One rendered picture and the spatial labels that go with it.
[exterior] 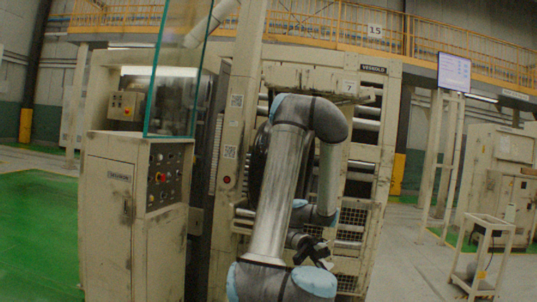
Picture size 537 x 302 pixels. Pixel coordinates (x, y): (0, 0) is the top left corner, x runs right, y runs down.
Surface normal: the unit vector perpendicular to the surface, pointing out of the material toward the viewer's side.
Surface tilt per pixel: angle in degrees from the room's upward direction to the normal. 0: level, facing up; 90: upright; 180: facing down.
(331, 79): 90
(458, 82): 90
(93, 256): 90
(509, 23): 90
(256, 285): 69
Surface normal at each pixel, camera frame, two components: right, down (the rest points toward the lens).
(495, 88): -0.03, 0.05
